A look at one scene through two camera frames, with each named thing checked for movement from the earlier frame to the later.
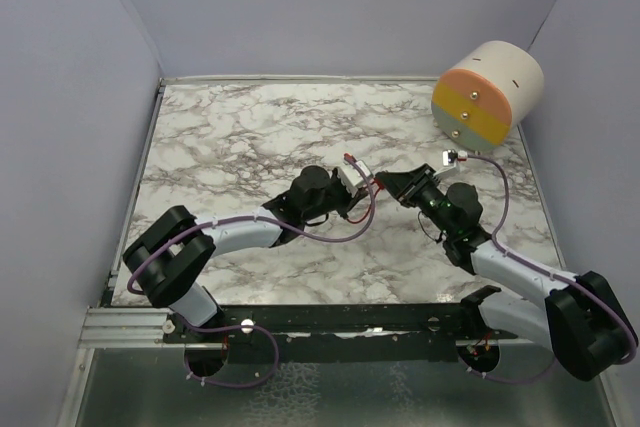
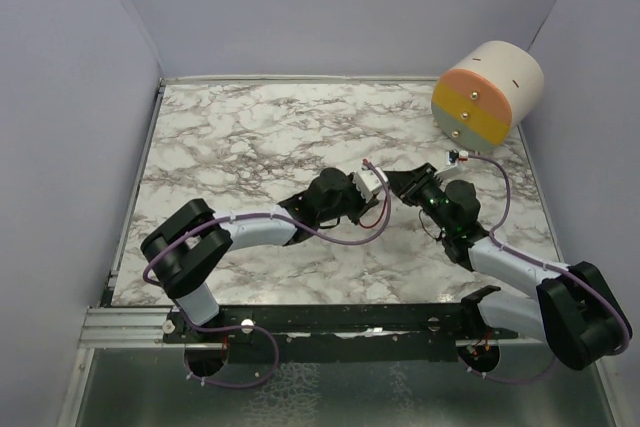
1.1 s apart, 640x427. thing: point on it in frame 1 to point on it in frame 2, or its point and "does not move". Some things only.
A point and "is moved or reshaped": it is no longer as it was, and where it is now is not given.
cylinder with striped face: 486,93 does not move
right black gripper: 406,185 does not move
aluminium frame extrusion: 124,328 does not move
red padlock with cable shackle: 377,184 is moved or reshaped
